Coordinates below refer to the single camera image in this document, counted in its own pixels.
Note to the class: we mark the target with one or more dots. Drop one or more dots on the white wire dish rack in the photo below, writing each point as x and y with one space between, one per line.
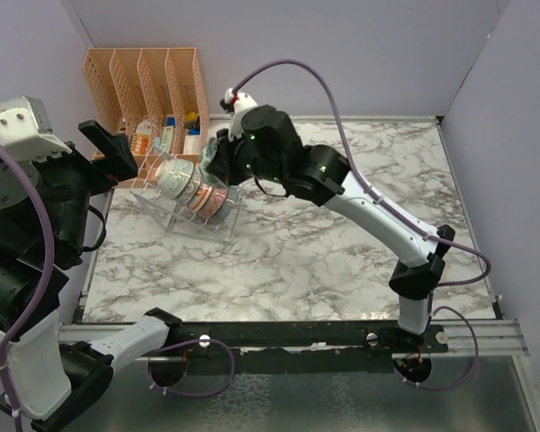
173 217

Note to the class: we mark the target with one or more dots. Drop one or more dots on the orange floral bowl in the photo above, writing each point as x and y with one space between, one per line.
200 198

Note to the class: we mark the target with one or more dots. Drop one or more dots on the green white box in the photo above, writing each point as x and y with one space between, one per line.
167 137

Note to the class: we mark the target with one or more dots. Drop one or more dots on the pale green bowl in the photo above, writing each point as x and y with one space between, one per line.
173 175

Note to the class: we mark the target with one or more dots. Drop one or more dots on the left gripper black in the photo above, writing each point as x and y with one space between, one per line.
118 162

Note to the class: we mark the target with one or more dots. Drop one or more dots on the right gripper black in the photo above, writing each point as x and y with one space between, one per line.
221 165

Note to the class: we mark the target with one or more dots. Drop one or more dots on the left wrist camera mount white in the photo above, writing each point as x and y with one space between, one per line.
26 132

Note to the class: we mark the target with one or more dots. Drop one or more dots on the teal leaf bowl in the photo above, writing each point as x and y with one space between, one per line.
205 157

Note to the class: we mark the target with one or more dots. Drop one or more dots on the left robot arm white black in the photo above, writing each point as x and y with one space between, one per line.
44 204

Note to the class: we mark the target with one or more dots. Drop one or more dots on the green patterned bowl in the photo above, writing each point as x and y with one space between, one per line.
189 191

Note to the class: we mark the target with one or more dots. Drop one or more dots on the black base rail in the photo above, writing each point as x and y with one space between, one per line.
312 347

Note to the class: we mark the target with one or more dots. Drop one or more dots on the orange plastic desk organizer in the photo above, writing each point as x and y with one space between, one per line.
131 84

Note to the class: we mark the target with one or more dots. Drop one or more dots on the white label box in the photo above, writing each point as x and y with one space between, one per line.
192 144

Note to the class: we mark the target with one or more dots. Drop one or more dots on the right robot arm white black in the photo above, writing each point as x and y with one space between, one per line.
328 181

